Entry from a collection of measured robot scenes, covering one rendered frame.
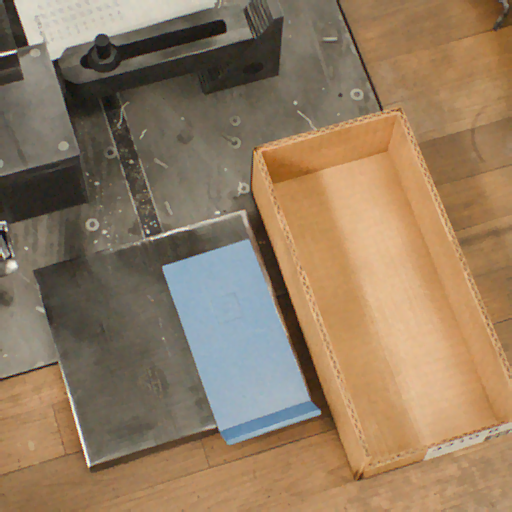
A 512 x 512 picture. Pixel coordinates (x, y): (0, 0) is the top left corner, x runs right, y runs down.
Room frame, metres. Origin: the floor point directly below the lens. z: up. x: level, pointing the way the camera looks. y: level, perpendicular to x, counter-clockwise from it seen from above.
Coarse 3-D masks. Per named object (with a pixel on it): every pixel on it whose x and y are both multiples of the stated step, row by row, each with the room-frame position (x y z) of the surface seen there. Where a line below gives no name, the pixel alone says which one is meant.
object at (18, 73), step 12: (0, 0) 0.46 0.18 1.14; (0, 12) 0.45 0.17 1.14; (0, 24) 0.44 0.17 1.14; (0, 36) 0.43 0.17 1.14; (12, 36) 0.43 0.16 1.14; (0, 48) 0.42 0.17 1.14; (12, 48) 0.43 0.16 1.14; (0, 60) 0.42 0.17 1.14; (12, 60) 0.42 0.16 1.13; (0, 72) 0.42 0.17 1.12; (12, 72) 0.42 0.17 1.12; (0, 84) 0.42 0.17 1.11
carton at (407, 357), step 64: (384, 128) 0.49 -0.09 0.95; (256, 192) 0.44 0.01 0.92; (320, 192) 0.46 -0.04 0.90; (384, 192) 0.46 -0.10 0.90; (320, 256) 0.40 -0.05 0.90; (384, 256) 0.40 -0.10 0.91; (448, 256) 0.39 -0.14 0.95; (320, 320) 0.32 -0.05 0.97; (384, 320) 0.35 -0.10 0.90; (448, 320) 0.36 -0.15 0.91; (384, 384) 0.30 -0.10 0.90; (448, 384) 0.30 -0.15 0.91; (384, 448) 0.25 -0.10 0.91; (448, 448) 0.25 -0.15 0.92
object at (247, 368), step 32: (192, 256) 0.38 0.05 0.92; (224, 256) 0.39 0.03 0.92; (192, 288) 0.36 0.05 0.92; (224, 288) 0.36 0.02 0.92; (256, 288) 0.36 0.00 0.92; (192, 320) 0.33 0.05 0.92; (256, 320) 0.34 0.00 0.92; (192, 352) 0.31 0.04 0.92; (224, 352) 0.31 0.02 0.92; (256, 352) 0.31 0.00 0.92; (288, 352) 0.31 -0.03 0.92; (224, 384) 0.29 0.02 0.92; (256, 384) 0.29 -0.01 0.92; (288, 384) 0.29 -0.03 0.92; (224, 416) 0.26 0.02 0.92; (256, 416) 0.26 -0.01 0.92; (288, 416) 0.26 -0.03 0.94
